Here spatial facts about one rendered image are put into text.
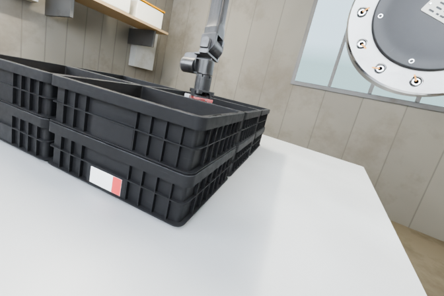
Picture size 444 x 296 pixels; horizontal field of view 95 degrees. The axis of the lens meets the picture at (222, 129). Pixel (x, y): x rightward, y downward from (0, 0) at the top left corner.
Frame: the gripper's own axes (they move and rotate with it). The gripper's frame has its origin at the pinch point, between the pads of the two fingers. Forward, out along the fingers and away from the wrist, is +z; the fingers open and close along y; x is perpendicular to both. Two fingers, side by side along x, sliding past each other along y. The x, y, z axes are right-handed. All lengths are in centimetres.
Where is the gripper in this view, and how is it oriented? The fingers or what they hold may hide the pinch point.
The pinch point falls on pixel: (197, 114)
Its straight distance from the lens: 76.7
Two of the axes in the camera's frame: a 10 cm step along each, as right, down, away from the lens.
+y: 4.0, 2.5, -8.8
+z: -2.0, 9.6, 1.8
